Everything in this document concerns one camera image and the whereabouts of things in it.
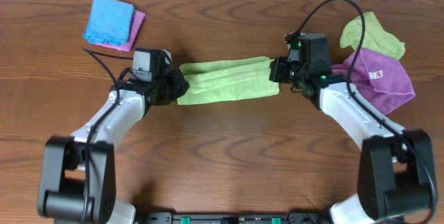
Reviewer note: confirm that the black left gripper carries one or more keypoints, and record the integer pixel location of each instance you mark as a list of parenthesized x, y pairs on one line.
[(178, 85)]

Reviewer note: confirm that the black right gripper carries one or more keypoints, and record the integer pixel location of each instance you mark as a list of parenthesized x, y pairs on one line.
[(277, 70)]

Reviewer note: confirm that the light green cloth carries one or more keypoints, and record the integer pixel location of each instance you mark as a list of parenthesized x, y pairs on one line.
[(227, 80)]

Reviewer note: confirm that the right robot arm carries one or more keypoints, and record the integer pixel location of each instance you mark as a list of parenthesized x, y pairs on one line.
[(396, 167)]

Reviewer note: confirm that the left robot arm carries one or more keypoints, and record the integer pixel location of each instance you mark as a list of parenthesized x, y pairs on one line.
[(77, 183)]

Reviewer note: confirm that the folded pink cloth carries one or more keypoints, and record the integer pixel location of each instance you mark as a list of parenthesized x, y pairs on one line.
[(137, 20)]

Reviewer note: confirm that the folded blue cloth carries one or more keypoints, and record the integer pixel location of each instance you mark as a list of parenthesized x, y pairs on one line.
[(109, 22)]

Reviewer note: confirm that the crumpled purple cloth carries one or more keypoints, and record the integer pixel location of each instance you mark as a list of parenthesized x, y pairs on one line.
[(380, 79)]

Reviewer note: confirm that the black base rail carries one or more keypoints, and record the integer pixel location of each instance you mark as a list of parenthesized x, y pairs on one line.
[(290, 218)]

